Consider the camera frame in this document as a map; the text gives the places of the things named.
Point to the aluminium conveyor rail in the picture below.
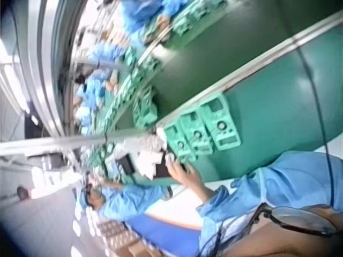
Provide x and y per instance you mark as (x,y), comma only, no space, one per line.
(241,72)

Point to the person's left hand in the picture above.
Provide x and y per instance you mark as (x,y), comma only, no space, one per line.
(187,178)

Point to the dark green conveyor belt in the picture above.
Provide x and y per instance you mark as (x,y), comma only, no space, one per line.
(214,51)

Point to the row of green multimeters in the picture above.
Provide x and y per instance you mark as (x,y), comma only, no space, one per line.
(128,80)

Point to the pair of green multimeters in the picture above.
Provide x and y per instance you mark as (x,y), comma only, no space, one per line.
(144,107)

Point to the person's left fingers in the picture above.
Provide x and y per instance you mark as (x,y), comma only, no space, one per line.
(177,164)

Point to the tray of small parts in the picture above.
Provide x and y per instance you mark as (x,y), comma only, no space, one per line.
(118,234)

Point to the black box device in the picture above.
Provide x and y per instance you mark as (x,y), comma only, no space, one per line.
(125,163)

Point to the grey overhead frame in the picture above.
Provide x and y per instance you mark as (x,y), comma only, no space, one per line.
(51,67)

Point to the white paper sheets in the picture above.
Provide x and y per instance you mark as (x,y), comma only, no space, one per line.
(148,162)

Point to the brown cardboard carton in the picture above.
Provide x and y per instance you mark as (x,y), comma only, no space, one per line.
(142,249)

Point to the grey metal crossbar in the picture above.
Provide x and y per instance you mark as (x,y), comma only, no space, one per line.
(67,143)

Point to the heap of white parts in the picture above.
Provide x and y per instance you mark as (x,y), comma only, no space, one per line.
(154,140)

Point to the green multimeter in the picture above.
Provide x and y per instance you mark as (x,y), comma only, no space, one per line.
(178,143)
(197,134)
(219,121)

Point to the blue chair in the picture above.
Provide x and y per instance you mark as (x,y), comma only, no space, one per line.
(166,235)

